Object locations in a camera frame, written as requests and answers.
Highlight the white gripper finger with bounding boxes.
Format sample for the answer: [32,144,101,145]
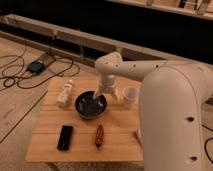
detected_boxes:
[112,92,120,102]
[93,88,102,99]

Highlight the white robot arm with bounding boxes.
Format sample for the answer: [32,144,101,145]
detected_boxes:
[95,52,213,171]

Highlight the white ceramic cup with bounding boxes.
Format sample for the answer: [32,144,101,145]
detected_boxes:
[122,86,139,108]

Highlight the dark ceramic bowl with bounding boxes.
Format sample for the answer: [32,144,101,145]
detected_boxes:
[75,91,107,119]

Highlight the white plastic bottle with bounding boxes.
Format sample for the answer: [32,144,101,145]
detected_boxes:
[56,80,74,107]

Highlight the white sponge block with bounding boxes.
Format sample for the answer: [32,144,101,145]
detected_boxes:
[135,129,142,144]

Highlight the brown red oblong object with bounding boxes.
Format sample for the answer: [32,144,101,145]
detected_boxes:
[95,125,104,147]

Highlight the wooden table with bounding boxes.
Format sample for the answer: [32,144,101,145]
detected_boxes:
[26,77,143,163]

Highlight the black power adapter box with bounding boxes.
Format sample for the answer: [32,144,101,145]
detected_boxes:
[27,61,45,74]

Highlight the black floor cable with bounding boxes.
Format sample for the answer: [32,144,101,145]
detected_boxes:
[0,44,81,144]

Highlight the black cable at right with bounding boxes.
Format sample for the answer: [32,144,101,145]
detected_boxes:
[201,123,213,165]

